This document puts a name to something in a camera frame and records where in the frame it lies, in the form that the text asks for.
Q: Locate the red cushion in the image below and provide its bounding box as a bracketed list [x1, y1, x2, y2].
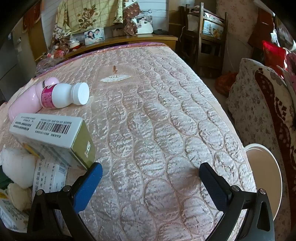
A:
[262, 40, 287, 75]

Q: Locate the white tissue wad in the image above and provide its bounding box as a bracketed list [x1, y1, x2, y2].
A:
[0, 147, 38, 189]

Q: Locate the orange plastic bag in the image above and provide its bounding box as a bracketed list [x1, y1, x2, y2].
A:
[215, 72, 238, 96]

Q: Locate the wooden shelf rack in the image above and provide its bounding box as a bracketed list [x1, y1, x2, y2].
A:
[179, 2, 228, 78]

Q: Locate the framed couple photo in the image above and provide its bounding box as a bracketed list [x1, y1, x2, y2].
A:
[84, 27, 105, 45]

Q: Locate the cream tissue wad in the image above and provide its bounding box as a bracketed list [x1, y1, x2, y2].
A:
[6, 183, 33, 211]

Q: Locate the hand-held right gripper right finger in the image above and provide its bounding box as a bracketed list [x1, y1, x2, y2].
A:
[198, 162, 275, 241]

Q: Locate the white printed carton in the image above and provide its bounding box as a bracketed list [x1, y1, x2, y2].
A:
[0, 190, 30, 233]

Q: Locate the green white carton box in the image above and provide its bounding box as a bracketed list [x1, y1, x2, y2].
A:
[9, 113, 96, 171]

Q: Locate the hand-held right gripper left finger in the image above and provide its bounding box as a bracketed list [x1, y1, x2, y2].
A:
[26, 162, 103, 241]

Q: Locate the white pill bottle pink label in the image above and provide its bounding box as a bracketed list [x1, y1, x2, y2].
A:
[41, 82, 90, 109]

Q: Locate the pink plastic bottle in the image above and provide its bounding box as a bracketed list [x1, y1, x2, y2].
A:
[8, 77, 60, 122]

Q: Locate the white plastic bucket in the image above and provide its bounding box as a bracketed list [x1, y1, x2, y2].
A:
[244, 144, 284, 220]

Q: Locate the pink floral curtain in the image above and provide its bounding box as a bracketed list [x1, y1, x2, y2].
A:
[216, 0, 257, 61]

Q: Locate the red hanging garment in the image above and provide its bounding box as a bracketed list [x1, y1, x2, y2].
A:
[248, 9, 275, 47]

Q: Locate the wedding photo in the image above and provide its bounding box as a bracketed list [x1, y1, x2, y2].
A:
[131, 15, 154, 35]

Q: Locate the floral blanket covered armchair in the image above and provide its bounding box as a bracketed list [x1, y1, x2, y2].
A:
[225, 58, 296, 241]

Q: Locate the wooden headboard cabinet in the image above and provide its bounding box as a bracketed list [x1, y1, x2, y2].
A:
[35, 35, 178, 67]

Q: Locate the red wall hanging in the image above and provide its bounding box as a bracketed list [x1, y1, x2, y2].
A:
[22, 2, 42, 33]

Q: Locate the pink floral garment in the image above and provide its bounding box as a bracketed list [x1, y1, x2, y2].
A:
[284, 53, 296, 78]

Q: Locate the white printed paper leaflet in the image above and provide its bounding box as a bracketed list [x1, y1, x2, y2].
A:
[32, 160, 70, 200]

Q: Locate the pink quilted bed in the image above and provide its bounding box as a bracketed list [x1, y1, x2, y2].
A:
[0, 43, 258, 241]

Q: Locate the yellow floral hanging cloth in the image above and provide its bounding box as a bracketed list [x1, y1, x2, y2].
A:
[51, 0, 139, 47]

